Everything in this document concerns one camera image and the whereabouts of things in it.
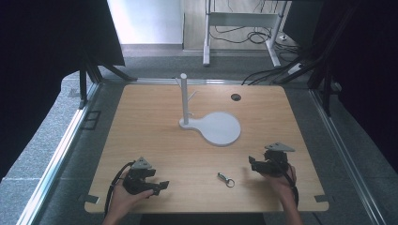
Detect black metal stand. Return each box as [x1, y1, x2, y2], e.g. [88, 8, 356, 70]
[78, 46, 139, 111]
[276, 6, 344, 117]

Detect black curtain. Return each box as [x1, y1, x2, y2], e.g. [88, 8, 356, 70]
[0, 0, 126, 182]
[283, 0, 398, 174]

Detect black rectangular floor frame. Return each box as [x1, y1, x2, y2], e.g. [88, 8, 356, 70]
[81, 110, 102, 131]

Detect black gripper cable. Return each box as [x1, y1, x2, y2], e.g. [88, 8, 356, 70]
[275, 158, 300, 208]
[103, 161, 136, 218]

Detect person's left hand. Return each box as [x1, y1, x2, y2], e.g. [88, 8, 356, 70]
[107, 177, 155, 219]

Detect white peg stand round base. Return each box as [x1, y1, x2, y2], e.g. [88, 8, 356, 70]
[174, 72, 242, 148]

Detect white power strip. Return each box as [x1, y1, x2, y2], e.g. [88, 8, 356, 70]
[286, 62, 303, 75]

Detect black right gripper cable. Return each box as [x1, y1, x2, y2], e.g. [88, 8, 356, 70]
[275, 158, 300, 208]

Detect aluminium rail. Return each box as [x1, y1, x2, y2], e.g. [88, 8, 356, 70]
[308, 88, 389, 225]
[15, 82, 101, 225]
[125, 77, 248, 86]

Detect silver keychain with ring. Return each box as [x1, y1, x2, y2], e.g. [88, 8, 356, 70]
[217, 172, 236, 188]

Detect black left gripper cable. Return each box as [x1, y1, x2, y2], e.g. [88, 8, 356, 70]
[103, 161, 136, 218]

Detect black floor cables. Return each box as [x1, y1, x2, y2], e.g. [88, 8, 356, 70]
[208, 0, 311, 86]

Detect person's right hand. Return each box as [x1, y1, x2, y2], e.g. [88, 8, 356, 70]
[265, 164, 298, 204]

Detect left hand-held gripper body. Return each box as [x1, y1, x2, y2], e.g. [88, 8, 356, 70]
[122, 157, 155, 196]

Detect white metal desk frame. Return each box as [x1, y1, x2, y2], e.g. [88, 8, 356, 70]
[202, 0, 289, 68]

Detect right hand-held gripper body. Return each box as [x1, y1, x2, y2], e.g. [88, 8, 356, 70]
[263, 142, 296, 178]

